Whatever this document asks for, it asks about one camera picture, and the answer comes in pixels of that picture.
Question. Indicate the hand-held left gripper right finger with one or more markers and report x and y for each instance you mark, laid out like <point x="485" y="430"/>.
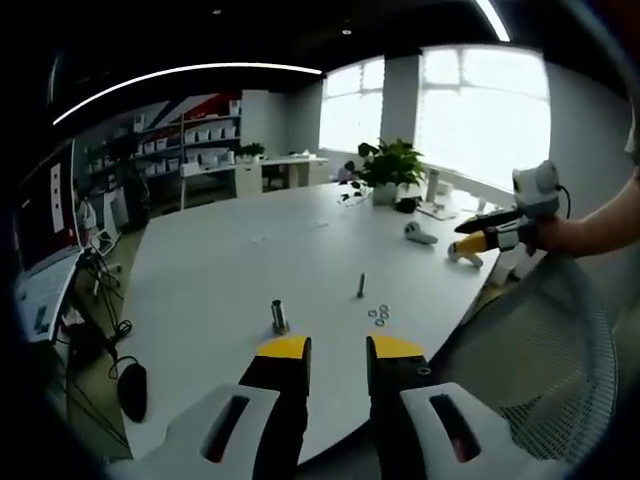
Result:
<point x="395" y="380"/>

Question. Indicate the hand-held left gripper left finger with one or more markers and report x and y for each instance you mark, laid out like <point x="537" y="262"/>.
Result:
<point x="272" y="370"/>

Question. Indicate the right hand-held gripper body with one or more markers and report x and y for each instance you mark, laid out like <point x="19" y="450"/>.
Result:
<point x="536" y="187"/>

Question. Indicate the thin metal threaded stud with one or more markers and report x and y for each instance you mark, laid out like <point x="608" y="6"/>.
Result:
<point x="361" y="286"/>

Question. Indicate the white paper cup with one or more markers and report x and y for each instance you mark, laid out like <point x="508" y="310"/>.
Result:
<point x="504" y="272"/>

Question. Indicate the thick metal bolt with nut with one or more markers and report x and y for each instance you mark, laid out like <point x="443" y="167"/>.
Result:
<point x="279" y="316"/>

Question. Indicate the white bottle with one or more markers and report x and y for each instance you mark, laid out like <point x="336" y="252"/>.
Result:
<point x="432" y="184"/>

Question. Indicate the black pouch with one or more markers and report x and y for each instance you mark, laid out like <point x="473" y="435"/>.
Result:
<point x="407" y="205"/>

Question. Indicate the green potted plant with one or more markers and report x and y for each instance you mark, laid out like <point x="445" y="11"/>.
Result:
<point x="392" y="167"/>

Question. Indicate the grey mesh office chair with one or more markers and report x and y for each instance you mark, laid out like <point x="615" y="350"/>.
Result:
<point x="550" y="360"/>

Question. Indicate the black oval device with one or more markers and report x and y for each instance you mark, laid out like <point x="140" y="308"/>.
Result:
<point x="132" y="392"/>

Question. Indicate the white side desk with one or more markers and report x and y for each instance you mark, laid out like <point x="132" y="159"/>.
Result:
<point x="287" y="170"/>

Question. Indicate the small green plant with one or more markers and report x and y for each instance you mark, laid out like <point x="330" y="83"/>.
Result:
<point x="250" y="150"/>

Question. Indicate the open laptop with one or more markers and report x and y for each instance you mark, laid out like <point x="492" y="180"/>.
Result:
<point x="42" y="295"/>

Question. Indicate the storage shelf with white boxes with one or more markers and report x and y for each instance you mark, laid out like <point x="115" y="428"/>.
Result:
<point x="180" y="142"/>

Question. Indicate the dark monitor screen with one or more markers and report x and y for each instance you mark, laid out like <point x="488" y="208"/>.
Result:
<point x="47" y="205"/>

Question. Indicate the curved ceiling light strip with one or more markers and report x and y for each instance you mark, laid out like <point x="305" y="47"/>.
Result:
<point x="175" y="82"/>

